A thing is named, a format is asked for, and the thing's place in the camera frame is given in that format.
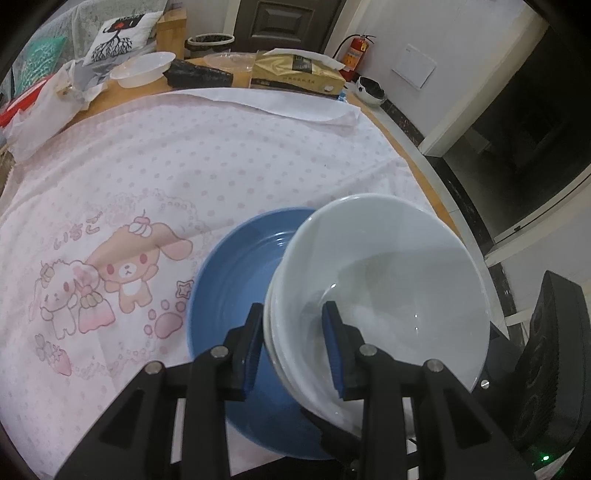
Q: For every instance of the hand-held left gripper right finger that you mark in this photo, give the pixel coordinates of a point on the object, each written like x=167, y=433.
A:
x=333, y=360

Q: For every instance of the wooden box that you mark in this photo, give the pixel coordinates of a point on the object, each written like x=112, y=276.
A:
x=171, y=34

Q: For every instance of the black packet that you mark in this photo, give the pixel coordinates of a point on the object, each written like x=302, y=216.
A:
x=198, y=76

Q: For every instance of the dark panelled door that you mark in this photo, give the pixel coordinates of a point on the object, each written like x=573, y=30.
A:
x=286, y=23

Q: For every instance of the small white bowl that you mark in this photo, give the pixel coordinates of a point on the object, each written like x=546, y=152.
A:
x=392, y=286

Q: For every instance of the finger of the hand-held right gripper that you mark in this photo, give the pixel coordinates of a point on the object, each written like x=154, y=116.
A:
x=339, y=445

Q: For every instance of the teal cushion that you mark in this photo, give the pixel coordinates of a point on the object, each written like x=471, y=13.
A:
x=39, y=57

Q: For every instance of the tree print cushion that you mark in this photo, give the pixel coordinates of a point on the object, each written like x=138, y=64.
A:
x=122, y=37

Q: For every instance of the round bin with dark rim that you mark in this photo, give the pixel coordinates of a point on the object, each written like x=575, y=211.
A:
x=210, y=44

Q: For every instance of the blue plate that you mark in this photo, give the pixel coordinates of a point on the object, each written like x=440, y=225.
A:
x=231, y=300

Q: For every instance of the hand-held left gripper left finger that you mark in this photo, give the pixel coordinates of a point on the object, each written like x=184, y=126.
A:
x=254, y=369

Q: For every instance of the black and white floor bowl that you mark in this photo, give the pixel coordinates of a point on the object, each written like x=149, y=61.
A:
x=371, y=90

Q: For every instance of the white plastic bag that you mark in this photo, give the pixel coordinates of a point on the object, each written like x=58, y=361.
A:
x=41, y=115

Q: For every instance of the sofa with grey cover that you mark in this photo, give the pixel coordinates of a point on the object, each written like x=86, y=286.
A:
x=92, y=14

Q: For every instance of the pink cartoon printed tablecloth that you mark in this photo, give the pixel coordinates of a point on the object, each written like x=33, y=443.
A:
x=184, y=161

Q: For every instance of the shallow white bowl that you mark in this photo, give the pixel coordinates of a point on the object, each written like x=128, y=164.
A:
x=143, y=69

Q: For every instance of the gold tissue box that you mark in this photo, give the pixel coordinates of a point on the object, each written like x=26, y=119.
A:
x=295, y=74

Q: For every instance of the red plastic item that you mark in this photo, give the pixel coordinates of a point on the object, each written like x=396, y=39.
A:
x=18, y=104

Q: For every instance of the red fire extinguisher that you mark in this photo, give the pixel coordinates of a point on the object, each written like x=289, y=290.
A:
x=353, y=55

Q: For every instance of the white wall panel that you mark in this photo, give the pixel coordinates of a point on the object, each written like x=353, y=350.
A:
x=414, y=67

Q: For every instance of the clear plastic dish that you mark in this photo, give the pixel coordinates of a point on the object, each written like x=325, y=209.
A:
x=228, y=62

